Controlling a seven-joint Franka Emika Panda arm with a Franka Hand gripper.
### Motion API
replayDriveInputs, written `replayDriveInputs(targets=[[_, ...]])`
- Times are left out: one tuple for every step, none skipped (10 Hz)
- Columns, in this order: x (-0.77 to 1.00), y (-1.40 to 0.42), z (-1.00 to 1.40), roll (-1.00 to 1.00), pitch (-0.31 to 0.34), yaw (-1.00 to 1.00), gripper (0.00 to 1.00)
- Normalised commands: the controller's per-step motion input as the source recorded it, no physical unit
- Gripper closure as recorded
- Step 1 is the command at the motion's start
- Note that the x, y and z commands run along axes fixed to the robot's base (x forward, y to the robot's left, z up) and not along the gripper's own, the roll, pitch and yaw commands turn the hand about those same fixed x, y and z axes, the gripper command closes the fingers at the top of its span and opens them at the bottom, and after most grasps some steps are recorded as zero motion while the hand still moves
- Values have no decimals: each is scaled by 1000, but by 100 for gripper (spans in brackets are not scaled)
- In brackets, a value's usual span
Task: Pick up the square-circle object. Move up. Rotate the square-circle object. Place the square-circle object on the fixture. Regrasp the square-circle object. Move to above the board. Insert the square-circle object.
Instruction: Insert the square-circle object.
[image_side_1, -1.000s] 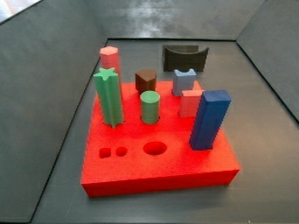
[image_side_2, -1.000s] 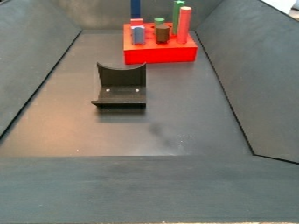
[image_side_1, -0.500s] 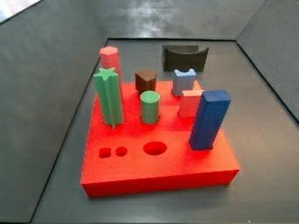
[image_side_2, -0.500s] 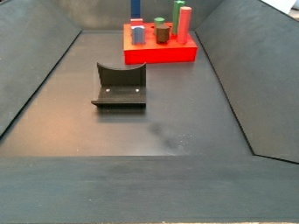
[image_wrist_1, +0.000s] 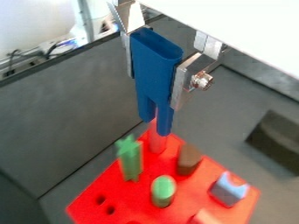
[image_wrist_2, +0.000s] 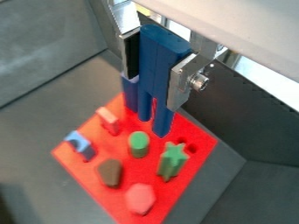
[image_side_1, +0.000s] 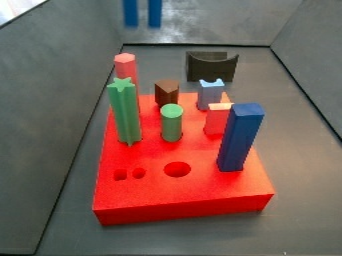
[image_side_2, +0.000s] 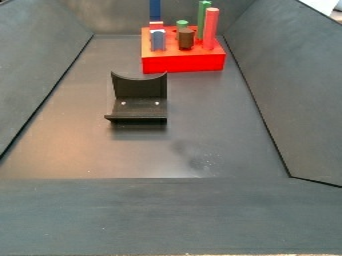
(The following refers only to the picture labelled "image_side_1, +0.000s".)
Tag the blue square-circle object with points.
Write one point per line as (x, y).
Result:
(132, 13)

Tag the red square peg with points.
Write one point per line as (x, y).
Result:
(217, 118)

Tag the red peg board base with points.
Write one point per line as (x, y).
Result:
(156, 180)

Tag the black curved fixture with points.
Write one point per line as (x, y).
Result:
(210, 65)

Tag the green cylinder peg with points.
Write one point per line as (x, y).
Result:
(171, 113)

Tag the brown pentagon peg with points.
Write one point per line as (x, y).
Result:
(166, 92)

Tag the light blue notched peg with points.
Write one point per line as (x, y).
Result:
(209, 93)

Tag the green star peg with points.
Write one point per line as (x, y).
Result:
(123, 99)

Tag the tall blue rectangular peg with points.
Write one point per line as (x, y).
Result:
(242, 126)

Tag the pink hexagon peg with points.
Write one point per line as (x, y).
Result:
(126, 68)

